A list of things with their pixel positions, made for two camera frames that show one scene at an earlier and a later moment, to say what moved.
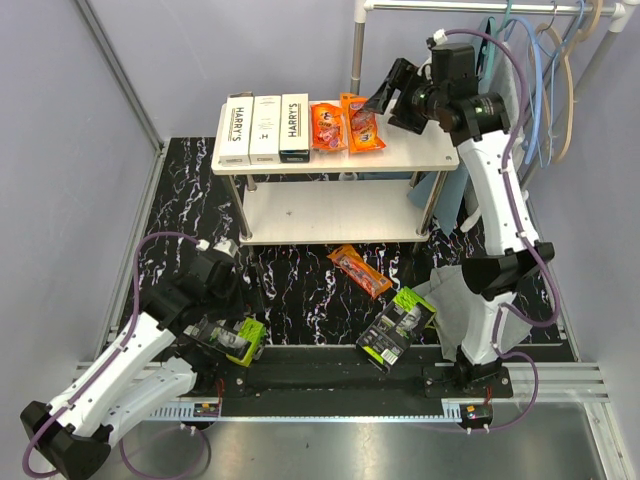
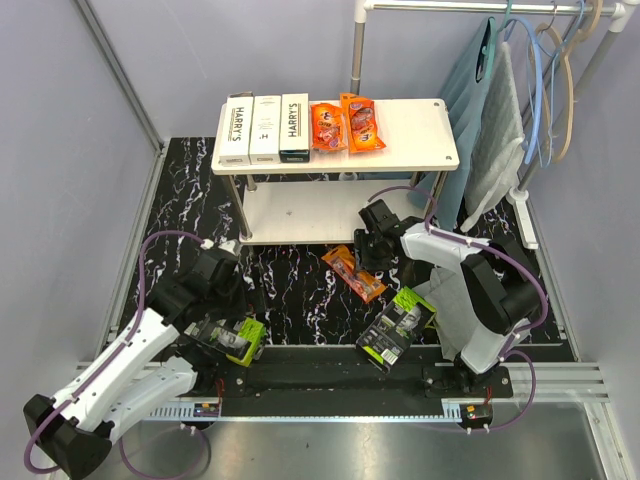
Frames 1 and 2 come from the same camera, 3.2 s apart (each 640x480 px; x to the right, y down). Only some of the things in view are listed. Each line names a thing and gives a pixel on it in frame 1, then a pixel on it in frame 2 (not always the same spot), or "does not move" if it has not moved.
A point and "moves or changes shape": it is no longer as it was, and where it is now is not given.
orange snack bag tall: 361,124 does not move
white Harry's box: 265,130 does not move
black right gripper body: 427,97 to 369,253
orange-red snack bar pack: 360,273 moves or changes shape
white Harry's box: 294,128 does not move
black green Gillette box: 241,341 does not move
